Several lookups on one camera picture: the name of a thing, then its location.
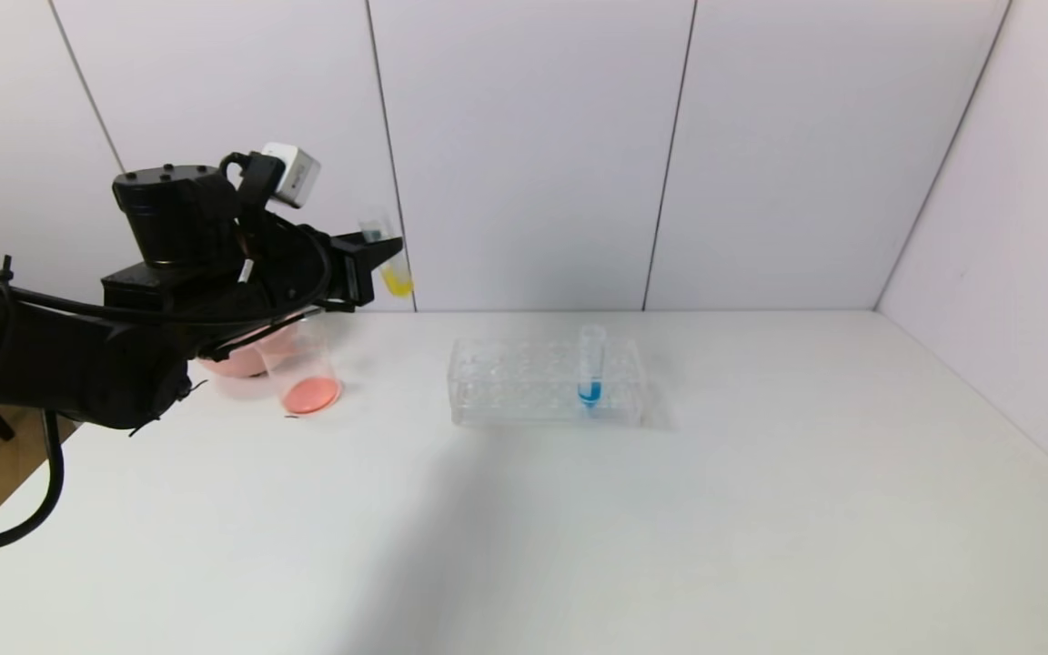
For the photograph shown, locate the clear acrylic test tube rack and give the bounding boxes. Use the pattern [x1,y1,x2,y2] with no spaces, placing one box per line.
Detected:
[448,337,648,427]

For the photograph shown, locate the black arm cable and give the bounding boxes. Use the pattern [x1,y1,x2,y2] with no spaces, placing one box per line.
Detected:
[0,209,336,560]

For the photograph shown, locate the pink plastic bowl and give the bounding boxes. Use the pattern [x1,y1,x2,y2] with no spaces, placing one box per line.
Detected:
[198,320,299,379]

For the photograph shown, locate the test tube with yellow pigment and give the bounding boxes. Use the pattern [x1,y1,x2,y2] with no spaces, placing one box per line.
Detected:
[358,215,416,299]

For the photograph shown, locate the test tube with blue pigment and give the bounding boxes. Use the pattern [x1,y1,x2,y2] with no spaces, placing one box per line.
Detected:
[578,325,608,409]

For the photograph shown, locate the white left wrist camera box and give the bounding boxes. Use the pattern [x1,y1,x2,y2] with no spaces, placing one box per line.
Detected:
[260,142,322,209]

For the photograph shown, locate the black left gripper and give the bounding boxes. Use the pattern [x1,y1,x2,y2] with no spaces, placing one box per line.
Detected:
[263,211,404,315]

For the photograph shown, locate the clear glass beaker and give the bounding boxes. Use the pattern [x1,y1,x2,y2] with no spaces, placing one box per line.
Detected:
[255,315,344,417]

